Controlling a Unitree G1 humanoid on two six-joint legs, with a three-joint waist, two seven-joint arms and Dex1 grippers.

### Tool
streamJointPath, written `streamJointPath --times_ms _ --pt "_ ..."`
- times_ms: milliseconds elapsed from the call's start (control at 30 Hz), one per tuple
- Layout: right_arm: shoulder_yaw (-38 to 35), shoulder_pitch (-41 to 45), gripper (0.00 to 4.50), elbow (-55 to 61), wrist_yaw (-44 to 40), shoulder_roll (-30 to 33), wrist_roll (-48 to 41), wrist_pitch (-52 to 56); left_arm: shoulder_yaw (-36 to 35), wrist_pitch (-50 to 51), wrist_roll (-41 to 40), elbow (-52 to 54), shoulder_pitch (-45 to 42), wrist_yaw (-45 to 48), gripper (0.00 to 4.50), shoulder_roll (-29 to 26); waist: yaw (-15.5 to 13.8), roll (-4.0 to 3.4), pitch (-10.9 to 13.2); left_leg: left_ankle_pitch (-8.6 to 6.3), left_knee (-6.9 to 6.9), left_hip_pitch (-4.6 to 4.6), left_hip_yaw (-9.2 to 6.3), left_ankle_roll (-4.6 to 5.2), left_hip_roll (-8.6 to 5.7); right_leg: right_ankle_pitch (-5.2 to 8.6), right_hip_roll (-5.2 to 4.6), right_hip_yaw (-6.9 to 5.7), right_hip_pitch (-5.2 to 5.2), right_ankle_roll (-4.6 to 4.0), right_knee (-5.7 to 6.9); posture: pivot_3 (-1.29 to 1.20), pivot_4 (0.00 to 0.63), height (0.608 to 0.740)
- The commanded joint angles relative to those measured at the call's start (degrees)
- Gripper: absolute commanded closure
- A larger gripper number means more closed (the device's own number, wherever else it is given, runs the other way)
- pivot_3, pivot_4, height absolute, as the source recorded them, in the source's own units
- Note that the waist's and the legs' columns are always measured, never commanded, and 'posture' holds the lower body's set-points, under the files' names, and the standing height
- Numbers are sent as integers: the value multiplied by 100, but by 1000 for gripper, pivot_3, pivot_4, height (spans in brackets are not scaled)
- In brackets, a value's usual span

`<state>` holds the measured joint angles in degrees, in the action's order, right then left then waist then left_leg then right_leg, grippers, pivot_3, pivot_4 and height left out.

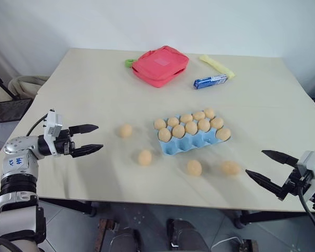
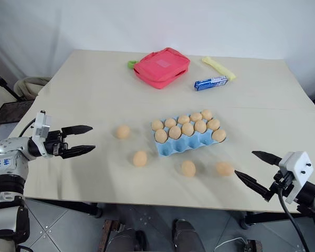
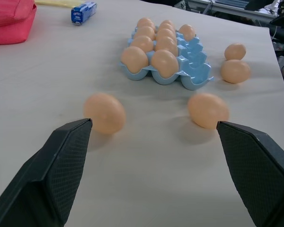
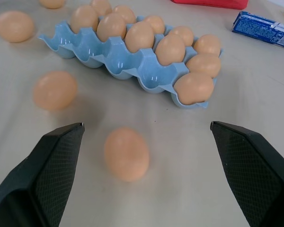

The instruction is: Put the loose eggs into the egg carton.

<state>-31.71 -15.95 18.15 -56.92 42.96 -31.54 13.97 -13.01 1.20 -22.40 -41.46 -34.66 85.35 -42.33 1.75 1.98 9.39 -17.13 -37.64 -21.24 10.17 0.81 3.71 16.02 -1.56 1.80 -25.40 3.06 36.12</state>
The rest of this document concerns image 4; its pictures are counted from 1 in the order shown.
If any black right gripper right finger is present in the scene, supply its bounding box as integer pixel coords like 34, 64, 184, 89
210, 121, 284, 227

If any red cloth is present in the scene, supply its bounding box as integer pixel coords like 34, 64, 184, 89
169, 0, 249, 10

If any light blue egg tray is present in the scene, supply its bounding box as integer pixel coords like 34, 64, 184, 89
37, 15, 224, 110

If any blue snack packet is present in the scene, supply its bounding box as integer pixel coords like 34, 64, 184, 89
231, 10, 284, 51

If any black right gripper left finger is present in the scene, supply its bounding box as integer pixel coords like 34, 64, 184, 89
0, 122, 85, 227

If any brown egg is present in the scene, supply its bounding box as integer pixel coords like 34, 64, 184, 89
97, 13, 127, 43
193, 34, 222, 57
125, 21, 155, 53
174, 72, 215, 105
112, 5, 136, 25
155, 34, 186, 67
186, 54, 222, 79
142, 15, 166, 35
39, 0, 66, 9
89, 0, 113, 17
33, 71, 78, 111
0, 10, 35, 44
168, 26, 195, 47
103, 127, 150, 183
70, 5, 99, 34

